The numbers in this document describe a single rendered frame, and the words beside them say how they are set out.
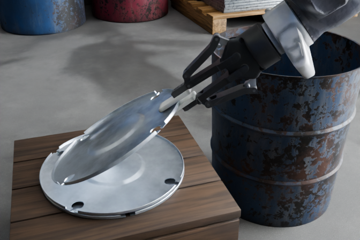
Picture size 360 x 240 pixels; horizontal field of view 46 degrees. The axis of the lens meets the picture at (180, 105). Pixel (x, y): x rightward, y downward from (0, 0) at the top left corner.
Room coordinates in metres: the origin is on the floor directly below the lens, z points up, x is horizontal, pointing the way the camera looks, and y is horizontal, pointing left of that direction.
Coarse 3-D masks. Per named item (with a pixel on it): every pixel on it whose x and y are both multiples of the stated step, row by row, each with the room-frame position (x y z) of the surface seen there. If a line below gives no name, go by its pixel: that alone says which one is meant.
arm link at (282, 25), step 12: (276, 12) 0.68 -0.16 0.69; (288, 12) 0.67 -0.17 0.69; (264, 24) 0.69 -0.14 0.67; (276, 24) 0.66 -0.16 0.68; (288, 24) 0.66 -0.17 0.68; (300, 24) 0.65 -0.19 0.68; (276, 36) 0.66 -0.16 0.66; (288, 36) 0.65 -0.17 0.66; (300, 36) 0.64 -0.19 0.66; (276, 48) 0.67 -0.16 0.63; (288, 48) 0.64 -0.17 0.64; (300, 48) 0.63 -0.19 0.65; (300, 60) 0.62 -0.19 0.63; (300, 72) 0.63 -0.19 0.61; (312, 72) 0.64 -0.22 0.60
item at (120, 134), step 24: (144, 96) 0.84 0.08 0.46; (168, 96) 0.77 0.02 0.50; (120, 120) 0.76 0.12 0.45; (144, 120) 0.70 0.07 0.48; (168, 120) 0.64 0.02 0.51; (72, 144) 0.78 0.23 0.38; (96, 144) 0.69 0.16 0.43; (120, 144) 0.65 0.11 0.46; (144, 144) 0.59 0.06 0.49; (72, 168) 0.65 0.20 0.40; (96, 168) 0.59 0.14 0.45
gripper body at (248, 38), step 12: (240, 36) 0.70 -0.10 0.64; (252, 36) 0.68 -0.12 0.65; (264, 36) 0.67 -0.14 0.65; (228, 48) 0.69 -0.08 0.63; (240, 48) 0.69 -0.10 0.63; (252, 48) 0.67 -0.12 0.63; (264, 48) 0.66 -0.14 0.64; (240, 60) 0.69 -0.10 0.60; (252, 60) 0.69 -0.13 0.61; (264, 60) 0.66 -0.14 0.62; (276, 60) 0.67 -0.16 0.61; (252, 72) 0.69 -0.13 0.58
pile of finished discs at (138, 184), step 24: (168, 144) 0.80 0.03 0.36; (48, 168) 0.71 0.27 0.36; (120, 168) 0.70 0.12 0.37; (144, 168) 0.71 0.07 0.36; (168, 168) 0.71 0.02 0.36; (48, 192) 0.63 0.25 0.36; (72, 192) 0.63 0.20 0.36; (96, 192) 0.63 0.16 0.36; (120, 192) 0.63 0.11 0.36; (144, 192) 0.63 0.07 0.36; (168, 192) 0.63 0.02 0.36; (96, 216) 0.57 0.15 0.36; (120, 216) 0.57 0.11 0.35
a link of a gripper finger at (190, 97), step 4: (192, 92) 0.71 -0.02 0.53; (188, 96) 0.70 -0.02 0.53; (192, 96) 0.69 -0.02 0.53; (180, 100) 0.71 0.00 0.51; (184, 100) 0.70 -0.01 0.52; (188, 100) 0.69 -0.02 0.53; (192, 100) 0.69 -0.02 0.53; (180, 104) 0.69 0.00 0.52; (184, 104) 0.69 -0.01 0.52; (180, 108) 0.69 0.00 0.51
